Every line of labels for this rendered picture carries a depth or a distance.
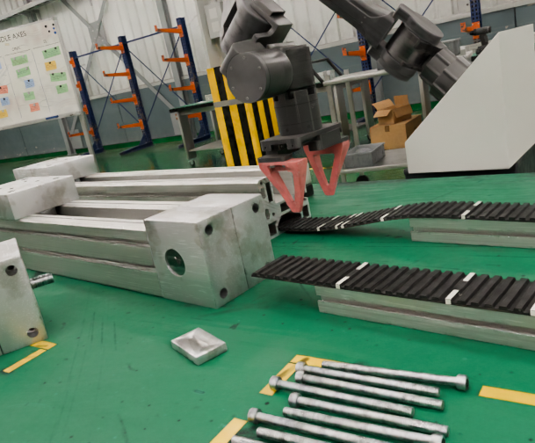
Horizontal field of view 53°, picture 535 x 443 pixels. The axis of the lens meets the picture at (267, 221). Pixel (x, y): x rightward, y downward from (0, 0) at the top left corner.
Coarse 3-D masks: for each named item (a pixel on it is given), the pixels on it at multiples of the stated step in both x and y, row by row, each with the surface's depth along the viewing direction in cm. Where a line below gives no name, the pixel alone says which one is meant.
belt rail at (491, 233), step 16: (416, 224) 63; (432, 224) 61; (448, 224) 60; (464, 224) 59; (480, 224) 58; (496, 224) 57; (512, 224) 55; (528, 224) 54; (416, 240) 63; (432, 240) 62; (448, 240) 61; (464, 240) 59; (480, 240) 58; (496, 240) 57; (512, 240) 56; (528, 240) 55
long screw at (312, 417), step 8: (288, 408) 36; (288, 416) 36; (296, 416) 36; (304, 416) 35; (312, 416) 35; (320, 416) 35; (328, 416) 35; (328, 424) 34; (336, 424) 34; (344, 424) 34; (352, 424) 33; (360, 424) 33; (368, 424) 33; (368, 432) 33; (376, 432) 32; (384, 432) 32; (392, 432) 32; (400, 432) 32; (408, 432) 31; (416, 432) 31; (408, 440) 31; (416, 440) 31; (424, 440) 31; (432, 440) 30; (440, 440) 30
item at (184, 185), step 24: (216, 168) 91; (240, 168) 86; (96, 192) 103; (120, 192) 98; (144, 192) 93; (168, 192) 88; (192, 192) 84; (216, 192) 81; (240, 192) 77; (264, 192) 74
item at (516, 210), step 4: (516, 204) 58; (524, 204) 58; (528, 204) 58; (508, 208) 57; (512, 208) 57; (516, 208) 58; (520, 208) 57; (524, 208) 57; (504, 212) 57; (508, 212) 56; (512, 212) 57; (516, 212) 56; (520, 212) 56; (500, 216) 56; (504, 216) 55; (508, 216) 56; (512, 216) 55; (516, 216) 55; (500, 220) 56; (504, 220) 55; (508, 220) 55; (512, 220) 55; (516, 220) 55
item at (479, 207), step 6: (474, 204) 61; (480, 204) 61; (486, 204) 60; (492, 204) 61; (468, 210) 59; (474, 210) 60; (480, 210) 59; (462, 216) 58; (468, 216) 58; (474, 216) 57
